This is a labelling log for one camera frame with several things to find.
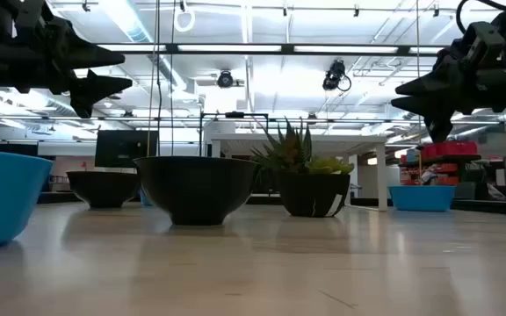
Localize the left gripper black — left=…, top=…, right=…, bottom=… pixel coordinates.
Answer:
left=0, top=19, right=134, bottom=119

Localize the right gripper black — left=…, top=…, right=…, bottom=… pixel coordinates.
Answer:
left=390, top=39, right=506, bottom=144

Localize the shelf with red bins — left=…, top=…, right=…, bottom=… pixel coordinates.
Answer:
left=400, top=140, right=482, bottom=188

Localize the black background monitor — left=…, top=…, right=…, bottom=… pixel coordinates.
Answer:
left=94, top=129, right=160, bottom=169

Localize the white perforated metal shelf riser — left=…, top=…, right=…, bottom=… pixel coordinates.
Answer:
left=211, top=133, right=389, bottom=212

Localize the succulent plant in black pot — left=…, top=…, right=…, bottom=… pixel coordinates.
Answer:
left=250, top=116, right=356, bottom=219

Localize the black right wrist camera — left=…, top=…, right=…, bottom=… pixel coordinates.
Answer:
left=461, top=21, right=506, bottom=71

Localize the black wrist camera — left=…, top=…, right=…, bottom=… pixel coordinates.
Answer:
left=13, top=0, right=47, bottom=34
left=461, top=21, right=506, bottom=71

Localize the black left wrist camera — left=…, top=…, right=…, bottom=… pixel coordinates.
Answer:
left=13, top=0, right=47, bottom=34

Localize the black camera with looped cable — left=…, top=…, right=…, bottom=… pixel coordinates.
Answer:
left=322, top=59, right=353, bottom=93

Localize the white hanging ring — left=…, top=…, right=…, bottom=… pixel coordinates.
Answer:
left=173, top=8, right=196, bottom=33

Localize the round black ceiling camera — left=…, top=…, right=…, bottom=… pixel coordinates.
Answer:
left=216, top=69, right=235, bottom=90

